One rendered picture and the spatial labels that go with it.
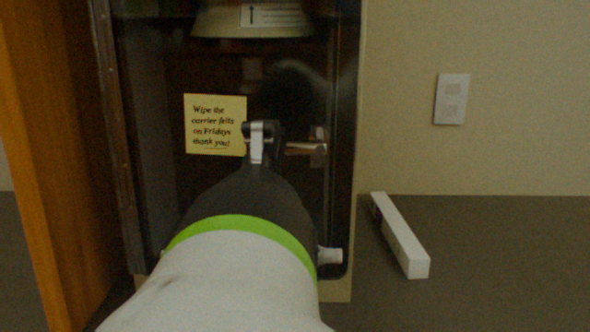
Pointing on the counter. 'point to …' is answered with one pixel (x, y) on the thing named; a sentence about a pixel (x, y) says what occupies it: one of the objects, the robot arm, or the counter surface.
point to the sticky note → (214, 124)
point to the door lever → (317, 138)
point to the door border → (128, 215)
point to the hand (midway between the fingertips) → (271, 148)
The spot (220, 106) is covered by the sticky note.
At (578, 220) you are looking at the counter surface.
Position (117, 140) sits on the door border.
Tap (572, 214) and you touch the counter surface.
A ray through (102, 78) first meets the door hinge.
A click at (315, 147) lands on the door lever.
